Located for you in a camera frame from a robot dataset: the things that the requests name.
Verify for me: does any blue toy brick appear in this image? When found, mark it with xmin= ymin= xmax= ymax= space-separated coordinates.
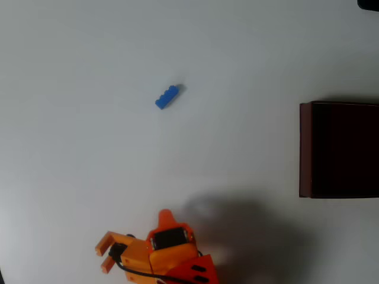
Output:
xmin=155 ymin=84 xmax=184 ymax=111

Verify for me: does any dark red box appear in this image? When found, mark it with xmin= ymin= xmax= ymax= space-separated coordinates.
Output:
xmin=298 ymin=101 xmax=379 ymax=199

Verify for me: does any black object at table edge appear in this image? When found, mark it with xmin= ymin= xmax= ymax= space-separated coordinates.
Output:
xmin=357 ymin=0 xmax=379 ymax=12

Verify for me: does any orange camera mount bracket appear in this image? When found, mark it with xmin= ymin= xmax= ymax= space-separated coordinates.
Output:
xmin=94 ymin=230 xmax=152 ymax=282

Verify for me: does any black camera cable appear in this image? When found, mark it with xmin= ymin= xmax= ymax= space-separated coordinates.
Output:
xmin=110 ymin=251 xmax=190 ymax=284

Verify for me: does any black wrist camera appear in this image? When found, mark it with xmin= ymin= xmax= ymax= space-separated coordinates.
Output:
xmin=108 ymin=243 xmax=127 ymax=262

